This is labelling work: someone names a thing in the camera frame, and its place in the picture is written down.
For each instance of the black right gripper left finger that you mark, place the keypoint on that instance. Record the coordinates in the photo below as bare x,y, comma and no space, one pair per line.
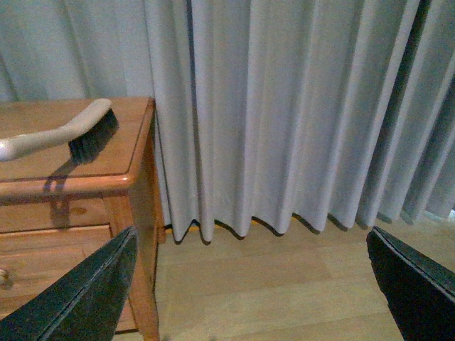
86,303

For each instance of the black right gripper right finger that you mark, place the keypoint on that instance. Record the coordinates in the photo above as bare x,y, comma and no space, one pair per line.
418,290

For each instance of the beige hand brush black bristles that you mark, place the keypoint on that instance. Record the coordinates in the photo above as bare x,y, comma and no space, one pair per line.
86,135

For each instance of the nightstand drawer knob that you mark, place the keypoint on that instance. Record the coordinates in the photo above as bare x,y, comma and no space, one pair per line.
4,278

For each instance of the wooden nightstand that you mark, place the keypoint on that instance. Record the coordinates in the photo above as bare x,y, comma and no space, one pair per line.
54,214

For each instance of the grey pleated curtain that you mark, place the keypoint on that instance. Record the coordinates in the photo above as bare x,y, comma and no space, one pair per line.
265,109

